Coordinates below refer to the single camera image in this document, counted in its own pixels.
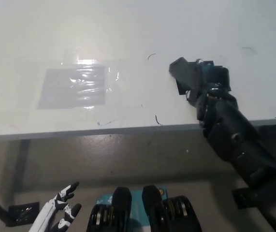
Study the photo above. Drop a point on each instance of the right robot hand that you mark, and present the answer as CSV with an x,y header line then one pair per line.
x,y
212,94

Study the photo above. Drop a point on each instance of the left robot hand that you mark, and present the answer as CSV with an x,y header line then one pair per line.
x,y
62,210

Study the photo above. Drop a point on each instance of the dark grey whiteboard eraser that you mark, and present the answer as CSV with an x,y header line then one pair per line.
x,y
184,71

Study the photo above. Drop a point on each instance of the clear plastic bag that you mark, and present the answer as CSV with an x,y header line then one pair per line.
x,y
72,88

